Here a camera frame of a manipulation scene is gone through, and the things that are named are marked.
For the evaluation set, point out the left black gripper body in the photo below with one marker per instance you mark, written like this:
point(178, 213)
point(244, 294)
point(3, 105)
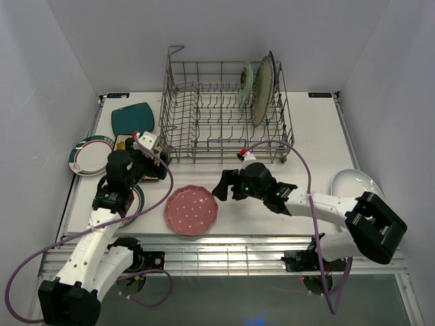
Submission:
point(145, 165)

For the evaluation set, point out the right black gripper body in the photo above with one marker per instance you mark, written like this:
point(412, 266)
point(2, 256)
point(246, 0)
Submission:
point(243, 189)

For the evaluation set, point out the pink dotted scalloped plate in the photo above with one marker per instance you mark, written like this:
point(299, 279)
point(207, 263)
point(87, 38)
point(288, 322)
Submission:
point(191, 210)

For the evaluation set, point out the speckled beige round plate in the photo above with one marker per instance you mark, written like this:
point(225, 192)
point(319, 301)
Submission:
point(263, 89)

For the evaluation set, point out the mint green flower plate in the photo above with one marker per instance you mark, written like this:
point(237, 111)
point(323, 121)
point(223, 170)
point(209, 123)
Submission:
point(246, 84)

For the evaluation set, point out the black square floral plate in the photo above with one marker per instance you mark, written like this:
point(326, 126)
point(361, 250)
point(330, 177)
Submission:
point(275, 74)

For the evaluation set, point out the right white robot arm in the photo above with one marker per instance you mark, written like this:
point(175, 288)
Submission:
point(371, 228)

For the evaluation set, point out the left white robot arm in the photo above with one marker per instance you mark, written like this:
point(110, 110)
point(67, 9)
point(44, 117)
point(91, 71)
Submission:
point(75, 294)

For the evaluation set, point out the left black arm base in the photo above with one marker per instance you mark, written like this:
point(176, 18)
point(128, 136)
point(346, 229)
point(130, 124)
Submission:
point(142, 260)

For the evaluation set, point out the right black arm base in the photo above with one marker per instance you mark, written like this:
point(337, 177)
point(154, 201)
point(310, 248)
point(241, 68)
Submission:
point(307, 261)

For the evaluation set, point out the cream square flower plate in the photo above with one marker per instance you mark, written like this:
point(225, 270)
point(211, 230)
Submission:
point(119, 142)

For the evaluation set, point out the round plate red teal rim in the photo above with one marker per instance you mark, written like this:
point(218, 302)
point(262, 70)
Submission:
point(136, 206)

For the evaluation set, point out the teal square plate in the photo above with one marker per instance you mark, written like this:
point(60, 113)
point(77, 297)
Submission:
point(137, 117)

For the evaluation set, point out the left logo sticker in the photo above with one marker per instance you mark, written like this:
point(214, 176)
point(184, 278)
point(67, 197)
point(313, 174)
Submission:
point(118, 95)

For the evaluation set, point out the logo sticker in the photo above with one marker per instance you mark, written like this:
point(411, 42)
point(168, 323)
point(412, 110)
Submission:
point(320, 95)
point(118, 95)

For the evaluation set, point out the white oval platter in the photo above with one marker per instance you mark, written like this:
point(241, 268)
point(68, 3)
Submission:
point(353, 183)

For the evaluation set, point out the right logo sticker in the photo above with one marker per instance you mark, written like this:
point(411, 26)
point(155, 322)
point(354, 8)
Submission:
point(320, 95)

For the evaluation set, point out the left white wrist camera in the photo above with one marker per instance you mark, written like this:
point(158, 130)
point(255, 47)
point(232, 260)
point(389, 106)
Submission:
point(146, 140)

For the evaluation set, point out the grey wire dish rack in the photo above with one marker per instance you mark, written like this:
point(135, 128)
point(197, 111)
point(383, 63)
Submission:
point(200, 118)

